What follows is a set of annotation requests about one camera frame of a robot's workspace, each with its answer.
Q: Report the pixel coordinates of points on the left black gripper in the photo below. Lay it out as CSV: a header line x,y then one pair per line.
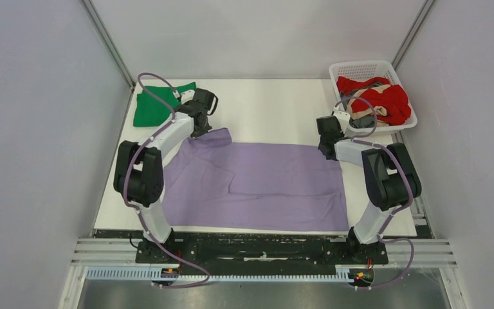
x,y
200,132

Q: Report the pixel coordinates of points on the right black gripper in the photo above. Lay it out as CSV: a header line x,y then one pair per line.
x,y
343,135

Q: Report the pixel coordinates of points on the purple t shirt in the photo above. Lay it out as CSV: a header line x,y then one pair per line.
x,y
213,181

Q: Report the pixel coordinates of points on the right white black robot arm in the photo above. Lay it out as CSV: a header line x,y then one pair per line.
x,y
391,180

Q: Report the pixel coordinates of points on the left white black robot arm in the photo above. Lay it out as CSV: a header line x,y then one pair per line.
x,y
138,175

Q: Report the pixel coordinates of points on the grey t shirt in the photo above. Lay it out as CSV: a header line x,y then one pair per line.
x,y
363,118

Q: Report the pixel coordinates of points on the beige t shirt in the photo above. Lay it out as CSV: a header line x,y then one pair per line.
x,y
375,98

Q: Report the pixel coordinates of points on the folded green t shirt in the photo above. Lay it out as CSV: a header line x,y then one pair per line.
x,y
150,112

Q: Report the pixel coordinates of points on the red t shirt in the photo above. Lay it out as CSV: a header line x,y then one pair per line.
x,y
395,99

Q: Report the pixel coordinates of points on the white plastic laundry basket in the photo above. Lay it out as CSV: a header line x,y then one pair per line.
x,y
365,70

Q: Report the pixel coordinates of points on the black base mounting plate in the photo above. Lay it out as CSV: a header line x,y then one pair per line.
x,y
231,254

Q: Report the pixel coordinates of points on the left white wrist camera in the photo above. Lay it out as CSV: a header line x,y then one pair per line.
x,y
185,96

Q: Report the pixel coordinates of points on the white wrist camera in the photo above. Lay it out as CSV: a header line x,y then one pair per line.
x,y
185,96
343,118

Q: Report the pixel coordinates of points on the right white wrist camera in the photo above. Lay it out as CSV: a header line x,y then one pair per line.
x,y
343,118

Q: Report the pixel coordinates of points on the white slotted cable duct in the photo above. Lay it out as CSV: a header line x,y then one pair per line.
x,y
340,275

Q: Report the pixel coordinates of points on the aluminium frame rails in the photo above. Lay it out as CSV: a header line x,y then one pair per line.
x,y
420,272

